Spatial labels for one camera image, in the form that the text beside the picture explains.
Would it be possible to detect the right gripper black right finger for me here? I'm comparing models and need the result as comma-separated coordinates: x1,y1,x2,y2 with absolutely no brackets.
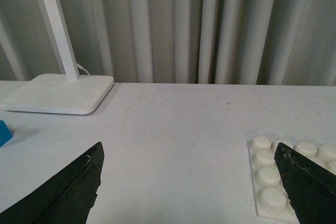
274,142,335,223

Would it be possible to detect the white studded base plate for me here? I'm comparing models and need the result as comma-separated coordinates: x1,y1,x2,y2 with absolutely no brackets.
248,136,335,223

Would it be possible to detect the grey pleated curtain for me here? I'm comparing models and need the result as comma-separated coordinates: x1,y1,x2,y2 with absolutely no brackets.
0,0,336,86

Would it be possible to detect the white desk lamp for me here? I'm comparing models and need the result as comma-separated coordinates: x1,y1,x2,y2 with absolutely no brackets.
1,0,114,115

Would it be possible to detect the blue three-stud block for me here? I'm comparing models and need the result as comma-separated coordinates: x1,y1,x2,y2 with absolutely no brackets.
0,120,13,147

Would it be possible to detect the white lamp cable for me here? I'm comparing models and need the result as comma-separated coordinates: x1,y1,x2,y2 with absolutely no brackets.
76,62,91,76

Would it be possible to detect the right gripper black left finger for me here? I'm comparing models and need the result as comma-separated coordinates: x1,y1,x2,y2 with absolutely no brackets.
1,142,104,223

